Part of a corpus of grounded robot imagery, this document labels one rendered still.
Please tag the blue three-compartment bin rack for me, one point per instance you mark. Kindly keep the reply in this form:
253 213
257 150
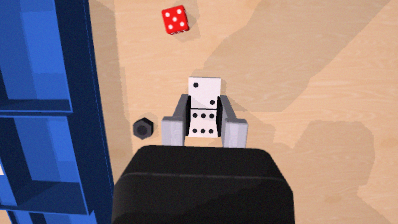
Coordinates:
40 175

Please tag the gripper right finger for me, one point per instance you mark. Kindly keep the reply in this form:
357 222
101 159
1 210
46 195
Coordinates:
233 131

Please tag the white domino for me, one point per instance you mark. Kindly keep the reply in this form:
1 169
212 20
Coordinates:
204 92

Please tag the black hex nut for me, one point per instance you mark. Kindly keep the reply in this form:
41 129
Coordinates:
143 128

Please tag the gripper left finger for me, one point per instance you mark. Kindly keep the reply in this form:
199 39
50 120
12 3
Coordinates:
175 128

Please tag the red die with white pips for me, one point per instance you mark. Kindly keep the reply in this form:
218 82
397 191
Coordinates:
175 20

